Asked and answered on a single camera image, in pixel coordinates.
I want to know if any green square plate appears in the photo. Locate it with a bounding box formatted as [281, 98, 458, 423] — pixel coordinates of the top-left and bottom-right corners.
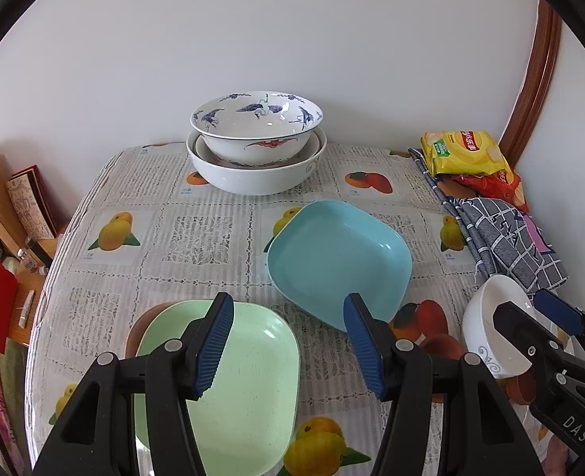
[135, 300, 300, 476]

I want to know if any wooden side table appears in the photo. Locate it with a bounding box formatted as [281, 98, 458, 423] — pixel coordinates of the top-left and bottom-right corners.
[0, 223, 69, 349]

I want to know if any crane pattern white bowl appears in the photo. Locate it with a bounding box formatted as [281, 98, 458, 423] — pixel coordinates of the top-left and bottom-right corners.
[190, 90, 321, 164]

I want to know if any patterned booklet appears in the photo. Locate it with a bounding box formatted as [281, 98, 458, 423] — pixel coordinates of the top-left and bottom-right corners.
[6, 165, 59, 241]

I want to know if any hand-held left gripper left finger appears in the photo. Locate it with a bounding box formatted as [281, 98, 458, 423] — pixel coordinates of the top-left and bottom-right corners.
[34, 292, 235, 476]

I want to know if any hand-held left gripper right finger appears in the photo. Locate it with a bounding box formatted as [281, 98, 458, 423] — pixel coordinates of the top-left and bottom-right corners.
[343, 292, 546, 476]

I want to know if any white paper stick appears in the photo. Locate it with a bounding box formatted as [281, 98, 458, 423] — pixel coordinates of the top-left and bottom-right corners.
[18, 290, 35, 328]

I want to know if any small clear bottle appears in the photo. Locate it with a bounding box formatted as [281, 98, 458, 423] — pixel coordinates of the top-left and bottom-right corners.
[19, 248, 46, 274]

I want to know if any brown wooden door frame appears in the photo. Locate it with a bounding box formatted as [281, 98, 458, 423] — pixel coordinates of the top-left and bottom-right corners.
[498, 0, 562, 174]

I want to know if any small white bowl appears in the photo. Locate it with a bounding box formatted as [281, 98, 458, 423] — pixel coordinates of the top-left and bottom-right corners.
[462, 274, 547, 379]

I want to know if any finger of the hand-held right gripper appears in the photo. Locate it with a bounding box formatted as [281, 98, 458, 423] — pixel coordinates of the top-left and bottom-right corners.
[493, 301, 575, 378]
[533, 288, 585, 372]

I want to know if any yellow chips bag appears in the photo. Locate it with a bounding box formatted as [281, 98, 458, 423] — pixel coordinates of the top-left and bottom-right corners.
[420, 130, 512, 177]

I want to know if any brown clay bowl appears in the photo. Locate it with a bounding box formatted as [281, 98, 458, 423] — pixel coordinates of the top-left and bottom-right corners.
[421, 334, 537, 405]
[125, 302, 175, 358]

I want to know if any large white bowl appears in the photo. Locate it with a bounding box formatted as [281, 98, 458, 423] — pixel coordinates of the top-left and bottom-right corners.
[186, 129, 328, 196]

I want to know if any pink paper slip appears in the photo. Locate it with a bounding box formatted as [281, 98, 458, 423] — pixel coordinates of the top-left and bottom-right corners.
[520, 212, 553, 255]

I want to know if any blue square plate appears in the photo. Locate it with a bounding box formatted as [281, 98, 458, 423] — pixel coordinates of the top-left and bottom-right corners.
[267, 200, 413, 333]

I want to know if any grey checked cloth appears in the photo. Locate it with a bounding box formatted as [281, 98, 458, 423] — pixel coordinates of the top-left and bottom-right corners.
[408, 148, 569, 293]

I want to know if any red snack bag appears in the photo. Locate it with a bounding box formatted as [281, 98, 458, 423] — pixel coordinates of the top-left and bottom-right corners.
[453, 169, 530, 214]

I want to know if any medium white bowl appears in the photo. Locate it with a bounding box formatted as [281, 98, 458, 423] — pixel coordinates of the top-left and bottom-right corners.
[195, 131, 321, 168]

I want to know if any black cylinder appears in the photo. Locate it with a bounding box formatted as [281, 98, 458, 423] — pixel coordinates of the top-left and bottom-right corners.
[25, 236, 52, 262]

